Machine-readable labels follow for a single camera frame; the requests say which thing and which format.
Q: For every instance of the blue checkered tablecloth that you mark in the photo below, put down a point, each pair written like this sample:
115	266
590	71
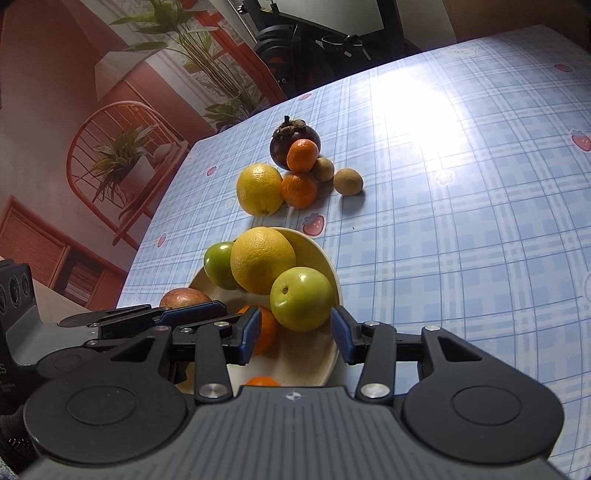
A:
438	207

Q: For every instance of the cream shallow bowl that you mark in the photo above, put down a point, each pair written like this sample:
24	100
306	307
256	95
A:
300	355

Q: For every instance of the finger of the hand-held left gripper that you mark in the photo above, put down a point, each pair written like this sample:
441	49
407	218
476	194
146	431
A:
111	316
194	311

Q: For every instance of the printed wall backdrop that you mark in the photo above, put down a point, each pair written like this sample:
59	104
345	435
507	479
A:
69	115

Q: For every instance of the green apple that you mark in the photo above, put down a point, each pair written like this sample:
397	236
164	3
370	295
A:
302	299
219	267

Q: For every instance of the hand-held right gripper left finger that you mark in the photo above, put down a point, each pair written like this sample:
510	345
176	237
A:
251	332

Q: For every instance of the brown kiwi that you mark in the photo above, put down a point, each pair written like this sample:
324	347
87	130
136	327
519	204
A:
348	181
324	169

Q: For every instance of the dark purple mangosteen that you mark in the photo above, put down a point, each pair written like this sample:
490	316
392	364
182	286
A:
281	143

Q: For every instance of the brown wooden panel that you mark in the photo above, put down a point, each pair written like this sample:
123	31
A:
508	18

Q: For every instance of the small orange tangerine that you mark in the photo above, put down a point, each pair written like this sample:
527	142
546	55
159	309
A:
268	330
299	189
262	381
302	155

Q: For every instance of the yellow citrus fruit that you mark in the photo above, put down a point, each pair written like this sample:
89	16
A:
259	189
262	261

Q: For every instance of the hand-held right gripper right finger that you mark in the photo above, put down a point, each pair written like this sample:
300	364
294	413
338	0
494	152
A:
342	339

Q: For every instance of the red-brown passion fruit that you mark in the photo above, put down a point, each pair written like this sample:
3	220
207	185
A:
184	297

